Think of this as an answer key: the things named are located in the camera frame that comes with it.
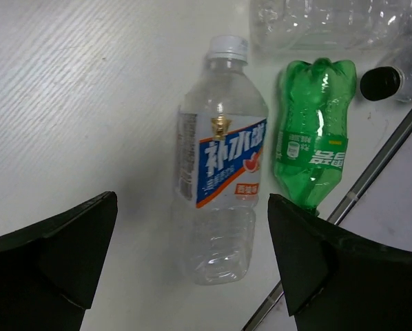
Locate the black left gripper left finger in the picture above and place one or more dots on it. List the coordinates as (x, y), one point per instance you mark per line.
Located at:
(50, 270)

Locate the green sprite bottle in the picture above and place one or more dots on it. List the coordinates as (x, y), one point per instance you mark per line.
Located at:
(313, 100)

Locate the large clear crushed bottle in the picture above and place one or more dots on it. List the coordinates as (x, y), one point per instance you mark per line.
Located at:
(277, 26)

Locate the clear bottle white cap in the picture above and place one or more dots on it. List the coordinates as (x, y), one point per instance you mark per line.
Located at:
(221, 127)

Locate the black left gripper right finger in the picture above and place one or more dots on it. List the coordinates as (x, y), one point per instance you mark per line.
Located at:
(334, 279)

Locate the clear bottle black cap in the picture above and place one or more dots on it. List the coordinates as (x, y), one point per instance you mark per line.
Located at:
(391, 78)

